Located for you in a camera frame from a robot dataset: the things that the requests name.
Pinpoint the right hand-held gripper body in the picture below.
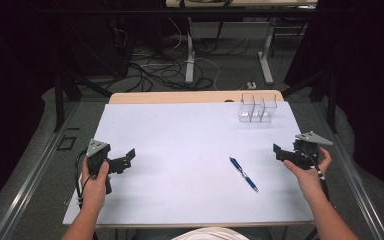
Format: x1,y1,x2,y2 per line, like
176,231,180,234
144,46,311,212
292,130,334,171

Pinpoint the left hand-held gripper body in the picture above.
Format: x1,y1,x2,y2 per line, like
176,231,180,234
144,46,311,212
85,138,114,195

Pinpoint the blue pen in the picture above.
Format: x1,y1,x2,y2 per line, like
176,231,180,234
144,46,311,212
229,156,260,193

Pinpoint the clear plastic organizer box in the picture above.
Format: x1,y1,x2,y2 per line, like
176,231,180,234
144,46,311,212
238,92,278,124

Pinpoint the person's right hand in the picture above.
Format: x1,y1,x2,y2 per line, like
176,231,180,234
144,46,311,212
283,147,333,201

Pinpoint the person's left hand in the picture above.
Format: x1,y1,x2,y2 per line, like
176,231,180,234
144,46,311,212
79,156,111,214

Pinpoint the white board table cover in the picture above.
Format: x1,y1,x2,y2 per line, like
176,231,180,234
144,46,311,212
62,101,315,227

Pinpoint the black metal stand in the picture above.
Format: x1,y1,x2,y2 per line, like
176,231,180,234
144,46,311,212
281,68,339,134
53,63,114,133

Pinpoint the light wooden table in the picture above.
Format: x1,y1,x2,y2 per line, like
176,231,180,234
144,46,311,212
108,89,285,105

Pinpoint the white metal desk leg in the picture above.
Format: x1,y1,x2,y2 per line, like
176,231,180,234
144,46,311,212
258,17,278,86
184,17,196,84

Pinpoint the person's white shirt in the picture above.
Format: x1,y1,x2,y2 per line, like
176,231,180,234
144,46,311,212
171,227,250,240

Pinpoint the black horizontal bar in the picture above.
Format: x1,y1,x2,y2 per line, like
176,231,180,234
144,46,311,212
36,8,351,16

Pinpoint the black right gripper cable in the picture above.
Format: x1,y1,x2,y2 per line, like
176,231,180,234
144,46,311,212
299,149,335,209

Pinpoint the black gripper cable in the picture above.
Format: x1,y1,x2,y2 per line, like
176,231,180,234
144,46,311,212
74,149,93,211
299,149,335,209

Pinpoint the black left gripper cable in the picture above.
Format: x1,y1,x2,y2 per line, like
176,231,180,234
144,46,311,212
74,149,93,211

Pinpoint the aluminium floor rail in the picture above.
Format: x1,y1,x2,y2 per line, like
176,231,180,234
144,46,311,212
313,103,384,240
0,101,81,240

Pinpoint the tangle of black floor cables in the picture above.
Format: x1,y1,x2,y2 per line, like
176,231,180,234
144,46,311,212
111,36,253,93

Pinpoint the white floor cable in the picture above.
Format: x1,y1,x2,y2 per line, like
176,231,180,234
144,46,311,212
168,16,222,92

